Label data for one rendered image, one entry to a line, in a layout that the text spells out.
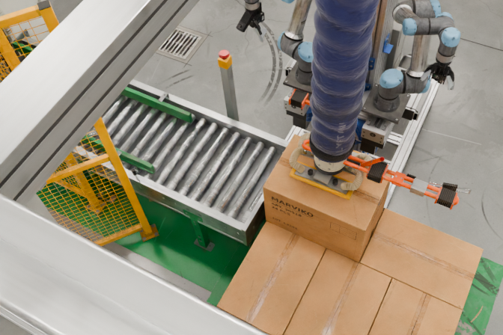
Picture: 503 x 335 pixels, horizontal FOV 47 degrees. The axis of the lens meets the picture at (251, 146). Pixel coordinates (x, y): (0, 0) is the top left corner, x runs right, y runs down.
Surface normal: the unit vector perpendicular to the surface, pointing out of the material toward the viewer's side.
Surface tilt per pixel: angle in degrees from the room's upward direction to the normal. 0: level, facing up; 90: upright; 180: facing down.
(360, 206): 0
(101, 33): 0
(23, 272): 0
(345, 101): 74
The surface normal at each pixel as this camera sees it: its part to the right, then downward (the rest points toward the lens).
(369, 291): -0.06, -0.57
